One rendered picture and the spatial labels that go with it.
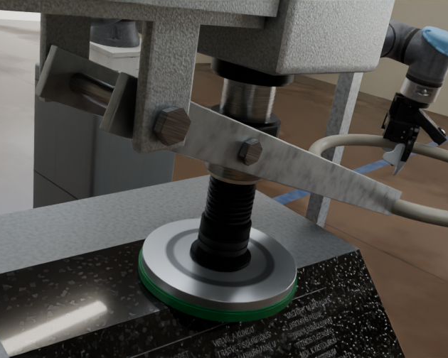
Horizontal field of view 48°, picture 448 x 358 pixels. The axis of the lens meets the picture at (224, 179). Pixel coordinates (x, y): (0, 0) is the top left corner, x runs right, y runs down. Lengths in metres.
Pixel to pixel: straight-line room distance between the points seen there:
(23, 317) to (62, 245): 0.16
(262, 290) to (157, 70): 0.34
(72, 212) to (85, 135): 0.96
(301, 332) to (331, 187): 0.21
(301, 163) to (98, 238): 0.32
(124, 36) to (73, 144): 0.42
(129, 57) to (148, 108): 1.41
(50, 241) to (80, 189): 1.11
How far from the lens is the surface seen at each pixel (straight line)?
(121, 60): 1.79
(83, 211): 0.83
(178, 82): 0.41
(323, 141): 1.25
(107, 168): 1.80
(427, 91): 1.34
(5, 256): 0.72
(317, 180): 0.69
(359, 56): 0.58
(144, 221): 0.81
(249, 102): 0.58
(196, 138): 0.48
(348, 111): 2.50
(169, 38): 0.40
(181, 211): 0.86
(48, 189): 2.05
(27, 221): 0.80
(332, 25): 0.52
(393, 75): 7.67
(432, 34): 1.31
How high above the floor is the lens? 1.23
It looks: 22 degrees down
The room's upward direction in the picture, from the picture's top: 9 degrees clockwise
